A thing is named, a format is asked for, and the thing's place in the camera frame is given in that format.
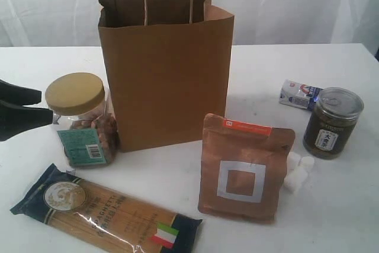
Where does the brown paper bag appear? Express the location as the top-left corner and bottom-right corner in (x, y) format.
(98, 0), (235, 152)

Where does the white backdrop curtain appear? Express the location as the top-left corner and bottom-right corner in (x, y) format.
(1, 0), (378, 53)

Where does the copper stand-up pouch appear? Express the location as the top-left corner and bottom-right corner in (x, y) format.
(198, 114), (296, 223)

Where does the white blue milk carton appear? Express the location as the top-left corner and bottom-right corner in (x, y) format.
(279, 79), (322, 111)

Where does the spaghetti packet dark blue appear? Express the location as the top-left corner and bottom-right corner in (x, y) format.
(10, 164), (202, 252)

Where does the clear jar gold lid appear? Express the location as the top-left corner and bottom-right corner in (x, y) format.
(45, 72), (119, 168)

